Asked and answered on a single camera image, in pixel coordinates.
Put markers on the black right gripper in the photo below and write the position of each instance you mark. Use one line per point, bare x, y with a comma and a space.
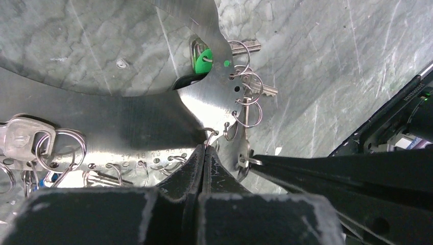
401, 177

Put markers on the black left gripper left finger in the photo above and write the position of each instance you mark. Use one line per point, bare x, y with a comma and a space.
164, 214

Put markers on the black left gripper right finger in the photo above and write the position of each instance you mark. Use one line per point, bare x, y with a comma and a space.
229, 214

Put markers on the round metal keyring plate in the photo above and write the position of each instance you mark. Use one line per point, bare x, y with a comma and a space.
120, 73

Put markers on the green key tag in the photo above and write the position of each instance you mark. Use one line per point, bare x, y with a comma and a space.
201, 57

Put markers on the blue key tag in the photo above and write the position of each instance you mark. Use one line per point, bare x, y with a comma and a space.
49, 179

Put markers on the silver key large head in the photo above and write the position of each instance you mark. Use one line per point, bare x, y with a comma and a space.
18, 137

